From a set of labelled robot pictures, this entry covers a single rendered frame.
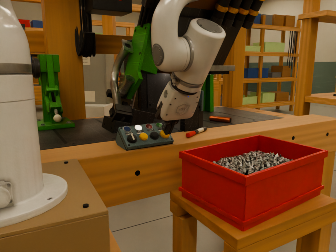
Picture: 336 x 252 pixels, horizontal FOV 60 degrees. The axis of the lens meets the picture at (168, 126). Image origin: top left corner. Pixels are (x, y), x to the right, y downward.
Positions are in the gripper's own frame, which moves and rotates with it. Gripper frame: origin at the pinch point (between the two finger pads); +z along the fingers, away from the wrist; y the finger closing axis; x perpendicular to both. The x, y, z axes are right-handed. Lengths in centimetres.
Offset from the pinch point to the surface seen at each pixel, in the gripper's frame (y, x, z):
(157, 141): -3.2, -2.1, 3.7
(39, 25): 57, 652, 320
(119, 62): -0.7, 40.2, 5.7
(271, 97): 523, 302, 281
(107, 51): 6, 71, 20
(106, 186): -19.2, -8.4, 11.5
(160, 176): -2.8, -8.6, 11.8
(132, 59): 2.1, 35.6, 1.0
